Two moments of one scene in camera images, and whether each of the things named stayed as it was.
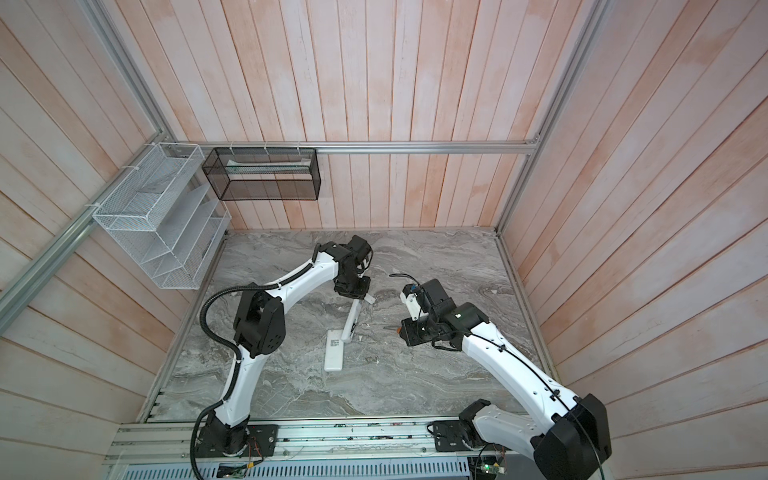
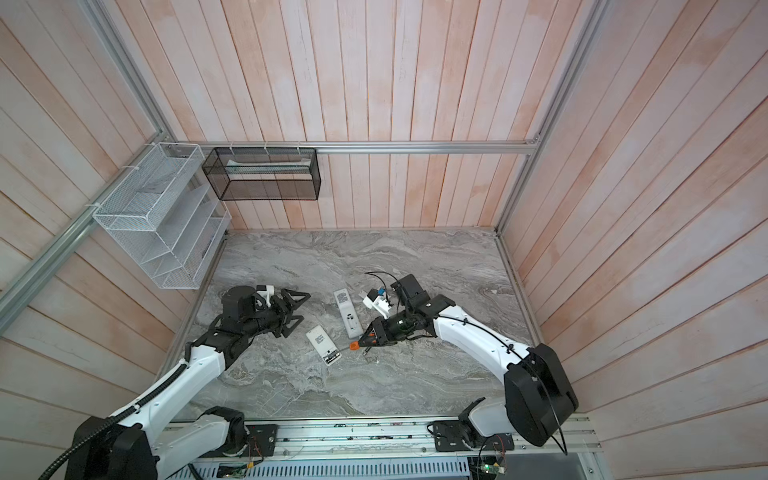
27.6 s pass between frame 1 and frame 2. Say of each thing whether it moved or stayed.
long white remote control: moved
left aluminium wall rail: stayed
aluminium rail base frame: stayed
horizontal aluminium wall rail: stayed
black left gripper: moved
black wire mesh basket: stayed
